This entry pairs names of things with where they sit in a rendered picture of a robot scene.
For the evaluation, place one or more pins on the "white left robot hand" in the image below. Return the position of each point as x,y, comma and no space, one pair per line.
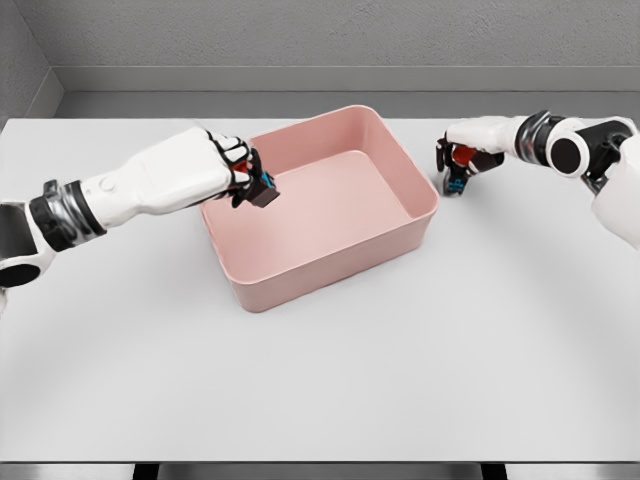
210,160

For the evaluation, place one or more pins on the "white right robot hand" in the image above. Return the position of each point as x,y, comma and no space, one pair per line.
470,137

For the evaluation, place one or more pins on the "red-buttoned black industrial switch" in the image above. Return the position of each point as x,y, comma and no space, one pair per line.
263,191
458,175

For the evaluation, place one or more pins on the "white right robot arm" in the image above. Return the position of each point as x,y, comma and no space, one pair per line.
565,150

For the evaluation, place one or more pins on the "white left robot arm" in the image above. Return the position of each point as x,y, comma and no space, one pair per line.
120,190

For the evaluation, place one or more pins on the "pink rectangular basket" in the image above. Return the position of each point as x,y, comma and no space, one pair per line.
320,210

